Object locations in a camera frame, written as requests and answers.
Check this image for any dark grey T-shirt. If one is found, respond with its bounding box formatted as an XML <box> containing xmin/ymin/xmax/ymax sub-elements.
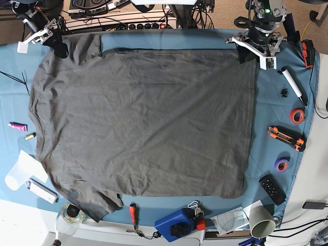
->
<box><xmin>29</xmin><ymin>35</ymin><xmax>257</xmax><ymax>221</ymax></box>

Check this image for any black power adapter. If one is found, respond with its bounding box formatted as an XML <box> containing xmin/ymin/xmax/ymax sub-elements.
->
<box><xmin>302</xmin><ymin>200</ymin><xmax>326</xmax><ymax>210</ymax></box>

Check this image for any black remote control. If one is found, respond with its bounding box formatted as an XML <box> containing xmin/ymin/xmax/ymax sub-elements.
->
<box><xmin>259</xmin><ymin>174</ymin><xmax>286</xmax><ymax>206</ymax></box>

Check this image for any white rectangular device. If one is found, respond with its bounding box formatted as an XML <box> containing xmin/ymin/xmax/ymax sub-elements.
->
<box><xmin>26</xmin><ymin>179</ymin><xmax>58</xmax><ymax>204</ymax></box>

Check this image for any blue table cloth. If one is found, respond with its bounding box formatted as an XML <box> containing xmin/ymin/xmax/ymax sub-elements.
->
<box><xmin>1</xmin><ymin>29</ymin><xmax>323</xmax><ymax>216</ymax></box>

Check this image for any printed paper sheet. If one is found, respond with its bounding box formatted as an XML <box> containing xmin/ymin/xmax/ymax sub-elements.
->
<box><xmin>210</xmin><ymin>200</ymin><xmax>263</xmax><ymax>235</ymax></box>

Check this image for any blue black clamp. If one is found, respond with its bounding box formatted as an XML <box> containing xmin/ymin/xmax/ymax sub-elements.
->
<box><xmin>283</xmin><ymin>13</ymin><xmax>300</xmax><ymax>45</ymax></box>

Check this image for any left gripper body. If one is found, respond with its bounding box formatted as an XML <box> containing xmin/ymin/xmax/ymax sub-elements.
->
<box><xmin>225</xmin><ymin>26</ymin><xmax>287</xmax><ymax>57</ymax></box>

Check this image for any small black plastic clip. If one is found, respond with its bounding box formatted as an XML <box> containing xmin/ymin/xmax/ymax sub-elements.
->
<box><xmin>280</xmin><ymin>88</ymin><xmax>289</xmax><ymax>98</ymax></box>

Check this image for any red handled screwdriver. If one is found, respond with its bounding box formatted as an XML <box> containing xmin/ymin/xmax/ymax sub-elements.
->
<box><xmin>129</xmin><ymin>202</ymin><xmax>139</xmax><ymax>231</ymax></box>

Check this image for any red tape roll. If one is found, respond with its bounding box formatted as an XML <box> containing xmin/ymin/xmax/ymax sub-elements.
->
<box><xmin>290</xmin><ymin>108</ymin><xmax>305</xmax><ymax>125</ymax></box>

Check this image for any black power strip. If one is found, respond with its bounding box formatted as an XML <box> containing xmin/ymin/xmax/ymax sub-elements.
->
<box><xmin>128</xmin><ymin>23</ymin><xmax>167</xmax><ymax>30</ymax></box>

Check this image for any purple tape roll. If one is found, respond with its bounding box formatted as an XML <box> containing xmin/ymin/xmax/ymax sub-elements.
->
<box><xmin>274</xmin><ymin>157</ymin><xmax>289</xmax><ymax>173</ymax></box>

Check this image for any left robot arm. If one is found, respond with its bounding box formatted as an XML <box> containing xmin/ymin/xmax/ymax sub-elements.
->
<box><xmin>225</xmin><ymin>1</ymin><xmax>288</xmax><ymax>70</ymax></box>

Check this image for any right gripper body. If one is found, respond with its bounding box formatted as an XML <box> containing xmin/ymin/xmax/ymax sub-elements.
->
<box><xmin>23</xmin><ymin>17</ymin><xmax>63</xmax><ymax>48</ymax></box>

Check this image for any small red cube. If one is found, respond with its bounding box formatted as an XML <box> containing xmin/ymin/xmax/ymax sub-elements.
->
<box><xmin>196</xmin><ymin>218</ymin><xmax>206</xmax><ymax>231</ymax></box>

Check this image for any black cable tie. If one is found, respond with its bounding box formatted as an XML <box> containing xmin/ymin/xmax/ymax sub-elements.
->
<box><xmin>0</xmin><ymin>71</ymin><xmax>30</xmax><ymax>95</ymax></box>

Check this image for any orange black clamp tool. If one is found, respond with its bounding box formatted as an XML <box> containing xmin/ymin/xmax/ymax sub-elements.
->
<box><xmin>302</xmin><ymin>39</ymin><xmax>315</xmax><ymax>68</ymax></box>

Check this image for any white paper sheet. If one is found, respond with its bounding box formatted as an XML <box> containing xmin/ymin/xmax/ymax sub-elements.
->
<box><xmin>5</xmin><ymin>150</ymin><xmax>48</xmax><ymax>191</ymax></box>

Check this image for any pink tube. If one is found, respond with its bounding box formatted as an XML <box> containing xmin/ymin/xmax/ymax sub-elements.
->
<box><xmin>7</xmin><ymin>122</ymin><xmax>28</xmax><ymax>132</ymax></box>

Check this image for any orange black utility knife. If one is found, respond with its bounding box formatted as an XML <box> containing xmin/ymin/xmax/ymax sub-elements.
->
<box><xmin>268</xmin><ymin>126</ymin><xmax>306</xmax><ymax>152</ymax></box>

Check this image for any clear glass jar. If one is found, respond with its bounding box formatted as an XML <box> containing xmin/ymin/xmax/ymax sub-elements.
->
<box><xmin>55</xmin><ymin>203</ymin><xmax>85</xmax><ymax>239</ymax></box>

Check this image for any blue box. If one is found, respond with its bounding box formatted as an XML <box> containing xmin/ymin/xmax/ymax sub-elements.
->
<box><xmin>154</xmin><ymin>208</ymin><xmax>196</xmax><ymax>242</ymax></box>

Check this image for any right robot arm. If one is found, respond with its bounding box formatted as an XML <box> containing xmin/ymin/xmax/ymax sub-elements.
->
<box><xmin>10</xmin><ymin>1</ymin><xmax>69</xmax><ymax>58</ymax></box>

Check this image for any grey paper cup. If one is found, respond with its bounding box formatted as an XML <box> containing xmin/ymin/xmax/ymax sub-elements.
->
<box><xmin>249</xmin><ymin>206</ymin><xmax>276</xmax><ymax>238</ymax></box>

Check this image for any silver carabiner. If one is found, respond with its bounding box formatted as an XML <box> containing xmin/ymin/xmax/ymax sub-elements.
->
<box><xmin>188</xmin><ymin>200</ymin><xmax>200</xmax><ymax>209</ymax></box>

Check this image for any white marker pen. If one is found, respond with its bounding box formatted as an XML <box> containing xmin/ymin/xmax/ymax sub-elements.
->
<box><xmin>281</xmin><ymin>67</ymin><xmax>307</xmax><ymax>107</ymax></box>

